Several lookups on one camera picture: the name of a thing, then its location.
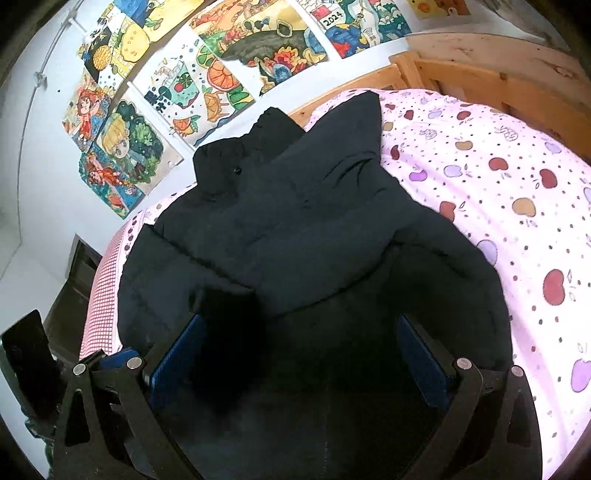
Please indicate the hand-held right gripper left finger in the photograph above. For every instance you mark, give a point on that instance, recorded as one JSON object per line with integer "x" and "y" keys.
{"x": 178, "y": 353}

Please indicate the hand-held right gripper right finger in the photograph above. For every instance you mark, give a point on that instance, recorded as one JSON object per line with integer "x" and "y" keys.
{"x": 422, "y": 353}

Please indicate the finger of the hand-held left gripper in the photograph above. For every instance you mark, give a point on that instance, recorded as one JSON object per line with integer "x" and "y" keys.
{"x": 115, "y": 359}

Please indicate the black puffer jacket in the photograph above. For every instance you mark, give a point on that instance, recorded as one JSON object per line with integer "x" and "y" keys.
{"x": 300, "y": 230}

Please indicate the pink checked mattress cover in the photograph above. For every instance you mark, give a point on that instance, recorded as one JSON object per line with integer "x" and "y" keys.
{"x": 102, "y": 295}

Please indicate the dark wooden cabinet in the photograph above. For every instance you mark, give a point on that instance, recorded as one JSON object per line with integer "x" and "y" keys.
{"x": 74, "y": 295}

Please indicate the pink apple print bed sheet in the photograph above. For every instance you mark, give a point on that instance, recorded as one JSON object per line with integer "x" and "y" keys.
{"x": 480, "y": 194}

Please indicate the red figure underwater drawing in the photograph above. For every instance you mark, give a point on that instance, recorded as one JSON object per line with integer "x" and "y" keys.
{"x": 108, "y": 184}

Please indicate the blond figure green tree drawing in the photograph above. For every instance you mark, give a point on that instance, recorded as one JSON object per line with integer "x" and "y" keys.
{"x": 131, "y": 147}

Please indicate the red-haired figure drawing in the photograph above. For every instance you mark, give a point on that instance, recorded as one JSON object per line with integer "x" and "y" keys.
{"x": 85, "y": 110}

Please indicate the pineapple and cheese drawing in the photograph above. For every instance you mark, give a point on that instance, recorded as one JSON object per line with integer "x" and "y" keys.
{"x": 113, "y": 53}

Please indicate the black whale colourful drawing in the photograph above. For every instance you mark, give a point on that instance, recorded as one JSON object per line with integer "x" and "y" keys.
{"x": 263, "y": 41}

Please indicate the blue dragon drawing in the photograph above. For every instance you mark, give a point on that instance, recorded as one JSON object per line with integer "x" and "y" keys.
{"x": 355, "y": 27}

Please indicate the yellow and blue drawing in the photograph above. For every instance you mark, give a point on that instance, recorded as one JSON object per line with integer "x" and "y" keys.
{"x": 152, "y": 16}

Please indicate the yellow bear drawing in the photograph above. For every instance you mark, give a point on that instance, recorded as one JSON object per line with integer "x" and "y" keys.
{"x": 438, "y": 7}

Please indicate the wooden bed frame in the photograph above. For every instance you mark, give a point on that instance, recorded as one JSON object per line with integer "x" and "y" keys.
{"x": 503, "y": 92}

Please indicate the white wall conduit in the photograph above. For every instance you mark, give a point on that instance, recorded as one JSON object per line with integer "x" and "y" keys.
{"x": 39, "y": 81}

